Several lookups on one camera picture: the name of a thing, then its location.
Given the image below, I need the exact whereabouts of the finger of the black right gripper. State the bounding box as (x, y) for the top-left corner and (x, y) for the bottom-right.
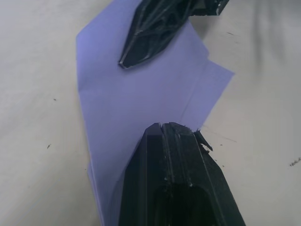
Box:
(118, 0), (196, 70)

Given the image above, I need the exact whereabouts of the purple paper sheet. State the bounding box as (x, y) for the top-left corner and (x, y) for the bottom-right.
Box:
(75, 0), (236, 226)

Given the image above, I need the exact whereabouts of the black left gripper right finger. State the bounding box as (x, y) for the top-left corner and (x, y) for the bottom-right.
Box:
(160, 121), (246, 226)

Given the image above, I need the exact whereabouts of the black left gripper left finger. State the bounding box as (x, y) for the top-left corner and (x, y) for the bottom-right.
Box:
(117, 121), (174, 226)

